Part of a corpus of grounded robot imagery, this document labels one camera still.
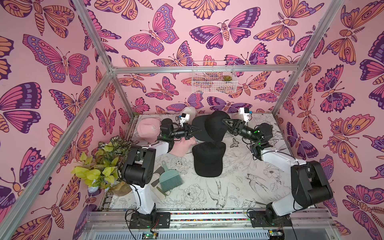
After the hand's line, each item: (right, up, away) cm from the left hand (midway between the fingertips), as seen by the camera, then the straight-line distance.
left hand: (202, 130), depth 82 cm
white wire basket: (+8, +34, +13) cm, 37 cm away
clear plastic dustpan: (-26, -32, +3) cm, 41 cm away
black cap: (+6, +1, -4) cm, 7 cm away
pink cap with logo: (-36, +1, +21) cm, 42 cm away
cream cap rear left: (-7, +15, +31) cm, 35 cm away
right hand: (+10, +4, -9) cm, 15 cm away
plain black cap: (+4, -17, +7) cm, 19 cm away
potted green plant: (-42, -17, -18) cm, 49 cm away
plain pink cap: (-13, -11, +16) cm, 23 cm away
